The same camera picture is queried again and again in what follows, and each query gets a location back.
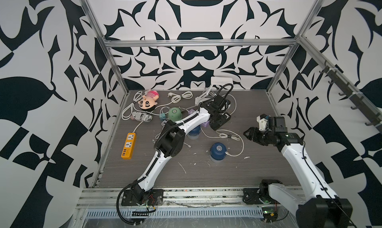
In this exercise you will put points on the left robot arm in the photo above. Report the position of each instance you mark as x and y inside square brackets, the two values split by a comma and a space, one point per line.
[170, 143]

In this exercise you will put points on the green meat grinder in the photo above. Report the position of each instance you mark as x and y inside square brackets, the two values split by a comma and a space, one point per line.
[175, 114]

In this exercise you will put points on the purple power strip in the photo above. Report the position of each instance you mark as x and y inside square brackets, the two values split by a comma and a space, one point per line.
[205, 124]

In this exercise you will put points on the white desk lamp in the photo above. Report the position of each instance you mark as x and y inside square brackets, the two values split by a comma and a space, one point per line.
[215, 84]

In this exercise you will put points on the teal charger plug left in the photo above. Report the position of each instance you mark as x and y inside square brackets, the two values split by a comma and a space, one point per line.
[162, 116]

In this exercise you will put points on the wall hook rack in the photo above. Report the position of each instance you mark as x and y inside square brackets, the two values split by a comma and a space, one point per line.
[349, 91]

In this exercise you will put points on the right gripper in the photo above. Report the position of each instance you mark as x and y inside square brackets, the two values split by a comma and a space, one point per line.
[252, 134]

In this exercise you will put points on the blue meat grinder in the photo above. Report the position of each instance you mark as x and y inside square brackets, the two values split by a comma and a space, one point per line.
[195, 133]
[218, 152]

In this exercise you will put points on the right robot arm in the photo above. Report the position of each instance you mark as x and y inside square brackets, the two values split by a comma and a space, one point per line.
[321, 207]

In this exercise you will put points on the cartoon head toy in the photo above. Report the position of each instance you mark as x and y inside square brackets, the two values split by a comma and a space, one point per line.
[148, 102]

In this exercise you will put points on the yellow power strip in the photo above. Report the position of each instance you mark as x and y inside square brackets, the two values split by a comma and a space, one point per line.
[128, 148]

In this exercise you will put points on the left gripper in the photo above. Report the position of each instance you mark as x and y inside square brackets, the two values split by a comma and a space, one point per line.
[223, 117]

